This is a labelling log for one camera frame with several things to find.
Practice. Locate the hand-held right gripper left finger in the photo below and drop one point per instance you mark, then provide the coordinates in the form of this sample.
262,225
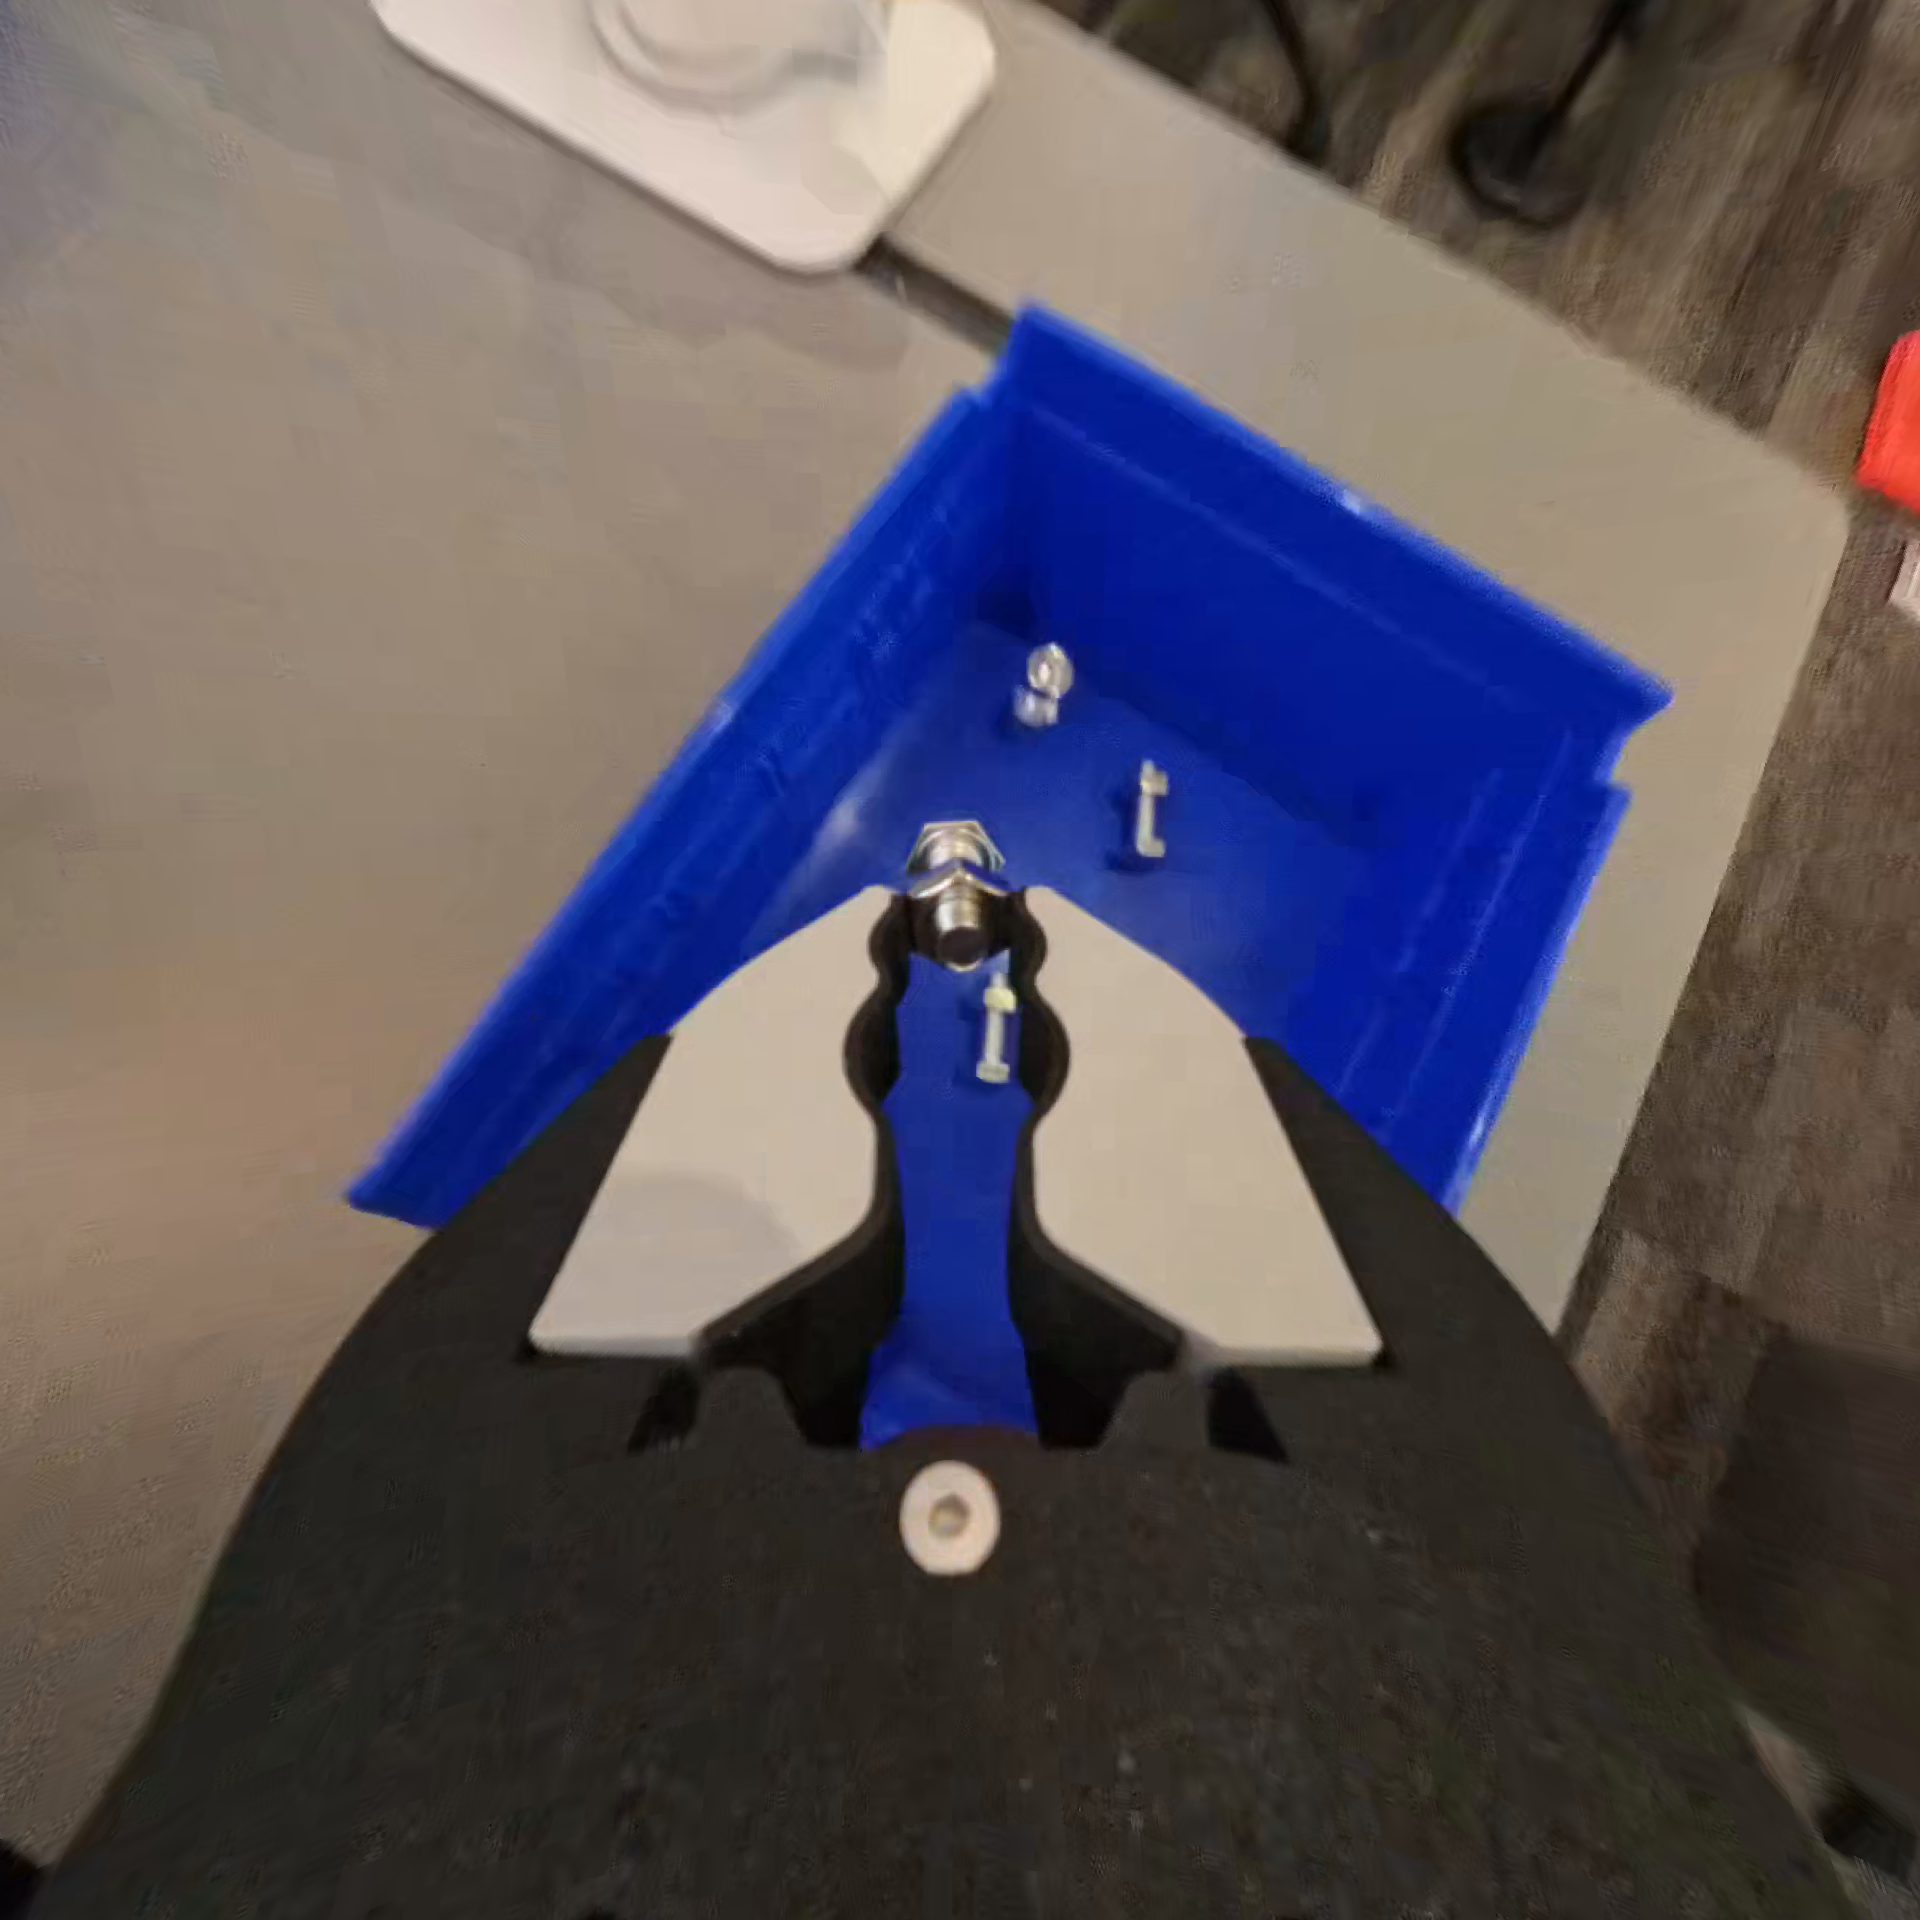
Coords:
720,1184

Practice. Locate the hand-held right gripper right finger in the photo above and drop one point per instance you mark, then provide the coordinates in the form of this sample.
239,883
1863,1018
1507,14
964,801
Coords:
1184,1184

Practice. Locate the silver hex bolt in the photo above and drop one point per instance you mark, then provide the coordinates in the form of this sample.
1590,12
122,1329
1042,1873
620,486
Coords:
994,1029
1150,808
1039,682
961,930

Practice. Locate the blue plastic bin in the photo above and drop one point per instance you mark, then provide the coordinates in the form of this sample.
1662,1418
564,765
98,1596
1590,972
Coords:
1277,675

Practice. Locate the white board stand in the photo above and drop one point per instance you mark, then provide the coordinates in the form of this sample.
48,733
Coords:
753,150

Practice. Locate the orange traffic cone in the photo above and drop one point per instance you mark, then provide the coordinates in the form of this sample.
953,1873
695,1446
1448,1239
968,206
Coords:
1894,428

